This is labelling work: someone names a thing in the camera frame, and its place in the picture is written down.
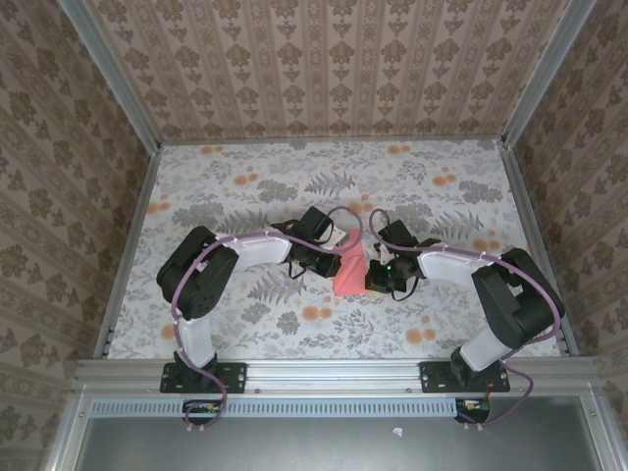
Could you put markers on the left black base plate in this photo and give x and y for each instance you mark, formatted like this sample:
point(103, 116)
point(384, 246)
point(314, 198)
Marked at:
point(235, 378)

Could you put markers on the aluminium side rail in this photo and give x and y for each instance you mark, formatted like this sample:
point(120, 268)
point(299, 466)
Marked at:
point(538, 245)
point(129, 250)

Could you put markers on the aluminium lower frame strut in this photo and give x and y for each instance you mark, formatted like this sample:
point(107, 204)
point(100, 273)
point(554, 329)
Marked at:
point(601, 432)
point(68, 432)

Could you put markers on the pink cloth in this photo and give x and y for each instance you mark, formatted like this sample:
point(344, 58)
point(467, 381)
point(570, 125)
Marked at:
point(348, 279)

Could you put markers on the floral table cover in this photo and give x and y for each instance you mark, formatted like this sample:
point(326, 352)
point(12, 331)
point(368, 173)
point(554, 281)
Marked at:
point(343, 333)

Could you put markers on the right white camera bracket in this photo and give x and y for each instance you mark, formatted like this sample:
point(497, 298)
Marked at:
point(383, 252)

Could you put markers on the aluminium corner post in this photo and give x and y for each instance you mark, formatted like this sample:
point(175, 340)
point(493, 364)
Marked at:
point(545, 73)
point(118, 78)

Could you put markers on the small connector board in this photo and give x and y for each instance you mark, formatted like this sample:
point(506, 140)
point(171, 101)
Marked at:
point(473, 407)
point(201, 408)

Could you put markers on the aluminium table edge rail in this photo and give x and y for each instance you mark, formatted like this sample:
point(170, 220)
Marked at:
point(333, 141)

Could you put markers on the white camera bracket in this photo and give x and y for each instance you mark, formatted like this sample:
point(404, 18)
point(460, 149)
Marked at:
point(383, 252)
point(337, 235)

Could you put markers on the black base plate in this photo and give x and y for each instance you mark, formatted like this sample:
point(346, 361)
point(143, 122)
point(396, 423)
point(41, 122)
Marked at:
point(432, 378)
point(235, 378)

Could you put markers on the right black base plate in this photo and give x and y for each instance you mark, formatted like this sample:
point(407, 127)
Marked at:
point(432, 378)

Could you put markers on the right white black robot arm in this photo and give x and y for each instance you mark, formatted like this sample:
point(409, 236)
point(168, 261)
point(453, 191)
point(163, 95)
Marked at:
point(510, 304)

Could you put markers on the grey metal panel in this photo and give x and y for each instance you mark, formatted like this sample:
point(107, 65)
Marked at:
point(319, 446)

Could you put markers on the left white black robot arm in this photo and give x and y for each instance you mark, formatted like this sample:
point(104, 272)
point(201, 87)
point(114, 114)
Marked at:
point(196, 279)

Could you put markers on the left white camera bracket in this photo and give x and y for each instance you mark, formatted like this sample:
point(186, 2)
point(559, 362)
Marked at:
point(337, 235)

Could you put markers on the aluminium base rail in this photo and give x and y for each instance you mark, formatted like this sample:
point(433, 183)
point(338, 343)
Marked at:
point(333, 375)

